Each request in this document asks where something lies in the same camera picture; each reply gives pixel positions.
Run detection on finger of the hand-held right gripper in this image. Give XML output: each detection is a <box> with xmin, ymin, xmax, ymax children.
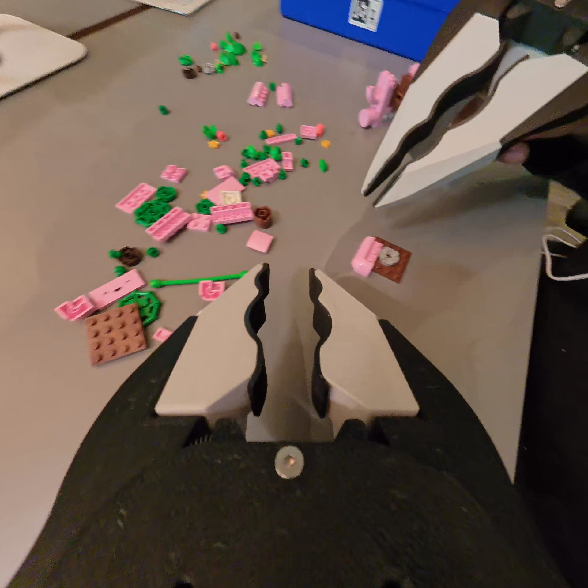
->
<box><xmin>373</xmin><ymin>53</ymin><xmax>588</xmax><ymax>209</ymax></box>
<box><xmin>362</xmin><ymin>13</ymin><xmax>502</xmax><ymax>197</ymax></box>

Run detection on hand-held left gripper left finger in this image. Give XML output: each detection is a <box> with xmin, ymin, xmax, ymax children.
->
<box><xmin>155</xmin><ymin>263</ymin><xmax>270</xmax><ymax>420</ymax></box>

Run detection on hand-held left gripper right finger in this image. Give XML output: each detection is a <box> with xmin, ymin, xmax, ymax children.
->
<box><xmin>309</xmin><ymin>268</ymin><xmax>420</xmax><ymax>420</ymax></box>

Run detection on small brown square plate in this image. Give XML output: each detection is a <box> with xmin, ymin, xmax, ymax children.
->
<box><xmin>372</xmin><ymin>238</ymin><xmax>412</xmax><ymax>283</ymax></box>

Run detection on pink curved corner brick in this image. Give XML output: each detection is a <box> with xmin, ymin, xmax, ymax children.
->
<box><xmin>351</xmin><ymin>250</ymin><xmax>377</xmax><ymax>277</ymax></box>

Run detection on person's right forearm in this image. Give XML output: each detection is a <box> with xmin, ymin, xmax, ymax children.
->
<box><xmin>524</xmin><ymin>129</ymin><xmax>588</xmax><ymax>184</ymax></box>

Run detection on person's right hand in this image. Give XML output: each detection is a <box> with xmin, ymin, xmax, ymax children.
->
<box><xmin>498</xmin><ymin>141</ymin><xmax>530</xmax><ymax>165</ymax></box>

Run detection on green web wheel piece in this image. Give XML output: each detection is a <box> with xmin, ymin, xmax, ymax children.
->
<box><xmin>134</xmin><ymin>200</ymin><xmax>174</xmax><ymax>229</ymax></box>
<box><xmin>118</xmin><ymin>290</ymin><xmax>163</xmax><ymax>328</ymax></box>

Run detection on green flexible rod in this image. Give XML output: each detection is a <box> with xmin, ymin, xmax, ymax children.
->
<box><xmin>149</xmin><ymin>272</ymin><xmax>249</xmax><ymax>290</ymax></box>

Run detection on pink brick-built model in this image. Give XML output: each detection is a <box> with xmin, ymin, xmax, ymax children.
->
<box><xmin>358</xmin><ymin>63</ymin><xmax>421</xmax><ymax>129</ymax></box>

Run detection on large brown studded plate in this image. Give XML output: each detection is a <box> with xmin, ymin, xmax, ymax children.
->
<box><xmin>85</xmin><ymin>303</ymin><xmax>149</xmax><ymax>367</ymax></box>

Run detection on long pink flat plate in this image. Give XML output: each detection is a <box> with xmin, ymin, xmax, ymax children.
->
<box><xmin>87</xmin><ymin>269</ymin><xmax>148</xmax><ymax>311</ymax></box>

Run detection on blue plastic bin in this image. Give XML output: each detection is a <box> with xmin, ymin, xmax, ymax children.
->
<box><xmin>280</xmin><ymin>0</ymin><xmax>460</xmax><ymax>63</ymax></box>

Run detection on pink angled brick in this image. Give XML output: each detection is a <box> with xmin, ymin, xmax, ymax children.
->
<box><xmin>54</xmin><ymin>294</ymin><xmax>96</xmax><ymax>322</ymax></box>

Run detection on large pink hollow brick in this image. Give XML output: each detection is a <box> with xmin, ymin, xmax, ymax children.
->
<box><xmin>145</xmin><ymin>206</ymin><xmax>192</xmax><ymax>243</ymax></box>

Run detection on long pink hollow brick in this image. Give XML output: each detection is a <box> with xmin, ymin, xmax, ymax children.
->
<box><xmin>210</xmin><ymin>201</ymin><xmax>254</xmax><ymax>226</ymax></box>

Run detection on pink flat square tile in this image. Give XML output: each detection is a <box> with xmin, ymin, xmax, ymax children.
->
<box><xmin>203</xmin><ymin>176</ymin><xmax>246</xmax><ymax>206</ymax></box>

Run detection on pink wide studded plate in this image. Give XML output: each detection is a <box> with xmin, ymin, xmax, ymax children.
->
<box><xmin>115</xmin><ymin>182</ymin><xmax>158</xmax><ymax>215</ymax></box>

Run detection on person's black clothing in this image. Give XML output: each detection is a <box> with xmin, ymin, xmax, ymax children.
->
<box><xmin>514</xmin><ymin>184</ymin><xmax>588</xmax><ymax>588</ymax></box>

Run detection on pink plate with round holes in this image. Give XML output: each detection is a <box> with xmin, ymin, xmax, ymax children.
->
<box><xmin>242</xmin><ymin>157</ymin><xmax>282</xmax><ymax>183</ymax></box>

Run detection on cluster of green leaf pieces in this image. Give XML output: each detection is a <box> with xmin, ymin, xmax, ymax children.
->
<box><xmin>178</xmin><ymin>31</ymin><xmax>268</xmax><ymax>76</ymax></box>

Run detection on scattered small green pieces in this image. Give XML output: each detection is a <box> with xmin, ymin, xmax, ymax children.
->
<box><xmin>108</xmin><ymin>83</ymin><xmax>329</xmax><ymax>276</ymax></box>

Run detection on laminated instruction sheet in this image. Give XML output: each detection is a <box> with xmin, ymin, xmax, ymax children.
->
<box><xmin>131</xmin><ymin>0</ymin><xmax>214</xmax><ymax>17</ymax></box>

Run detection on white cable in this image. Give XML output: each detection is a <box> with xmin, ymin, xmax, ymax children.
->
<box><xmin>542</xmin><ymin>232</ymin><xmax>588</xmax><ymax>282</ymax></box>

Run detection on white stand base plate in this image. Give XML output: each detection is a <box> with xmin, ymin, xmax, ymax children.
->
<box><xmin>0</xmin><ymin>14</ymin><xmax>88</xmax><ymax>99</ymax></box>

